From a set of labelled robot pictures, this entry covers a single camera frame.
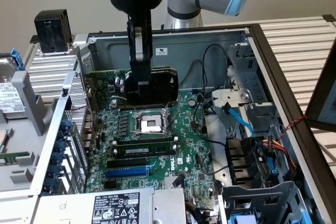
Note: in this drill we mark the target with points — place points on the long black expansion slot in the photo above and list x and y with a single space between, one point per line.
126 163

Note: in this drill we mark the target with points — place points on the blue card retention clip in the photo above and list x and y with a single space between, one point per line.
54 171
57 158
50 185
67 125
60 146
60 135

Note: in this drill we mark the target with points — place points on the blue disk carrier bracket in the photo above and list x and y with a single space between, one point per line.
17 58

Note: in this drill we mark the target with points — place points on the coin cell battery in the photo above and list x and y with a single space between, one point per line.
192 102

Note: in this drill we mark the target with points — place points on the black plastic box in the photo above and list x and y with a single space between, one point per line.
51 32

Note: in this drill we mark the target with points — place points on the metal rear port block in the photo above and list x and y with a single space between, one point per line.
88 132

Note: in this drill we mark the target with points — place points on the black empty RAM slot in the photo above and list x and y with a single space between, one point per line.
144 142

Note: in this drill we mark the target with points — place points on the blue plastic drive rail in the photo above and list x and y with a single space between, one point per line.
241 219
273 171

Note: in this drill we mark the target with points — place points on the black table end cap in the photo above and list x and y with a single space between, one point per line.
34 39
328 18

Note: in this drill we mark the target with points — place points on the hard disk with white label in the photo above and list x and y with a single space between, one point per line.
10 98

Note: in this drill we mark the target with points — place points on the black framed panel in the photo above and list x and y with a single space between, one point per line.
320 98

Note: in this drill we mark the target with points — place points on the metal disk bay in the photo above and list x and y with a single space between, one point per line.
252 82

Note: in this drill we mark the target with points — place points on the white label sticker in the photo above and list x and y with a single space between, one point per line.
161 51

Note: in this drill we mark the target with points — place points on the green graphics card black shroud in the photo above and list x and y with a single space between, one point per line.
105 85

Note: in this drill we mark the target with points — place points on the raised metal socket cover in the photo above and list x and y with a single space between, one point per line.
175 110

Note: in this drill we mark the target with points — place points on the green Dell motherboard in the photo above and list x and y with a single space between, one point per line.
189 140

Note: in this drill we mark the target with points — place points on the grey drive cage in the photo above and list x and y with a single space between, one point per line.
262 195

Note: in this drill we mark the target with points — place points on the blue expansion slot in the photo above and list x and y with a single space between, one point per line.
126 172

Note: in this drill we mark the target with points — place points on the silver power supply with label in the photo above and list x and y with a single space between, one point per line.
170 208

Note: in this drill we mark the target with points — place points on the black plastic ribbed bracket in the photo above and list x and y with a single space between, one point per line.
239 155

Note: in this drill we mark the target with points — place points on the thin metal locking lever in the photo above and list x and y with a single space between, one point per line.
174 120

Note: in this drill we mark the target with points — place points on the short black expansion slot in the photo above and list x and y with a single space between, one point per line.
110 184

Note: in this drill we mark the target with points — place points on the open metal PC case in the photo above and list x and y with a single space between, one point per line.
183 58

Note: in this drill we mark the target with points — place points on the silver chipset heatsink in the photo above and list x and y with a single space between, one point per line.
169 182

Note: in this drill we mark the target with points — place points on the CPU socket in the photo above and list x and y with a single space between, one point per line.
151 123

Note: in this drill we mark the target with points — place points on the grey parts rack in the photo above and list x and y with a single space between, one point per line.
23 161

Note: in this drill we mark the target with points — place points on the green loose RAM stick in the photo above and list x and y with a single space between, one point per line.
13 157

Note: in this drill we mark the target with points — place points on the installed RAM stick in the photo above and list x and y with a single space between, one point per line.
157 150

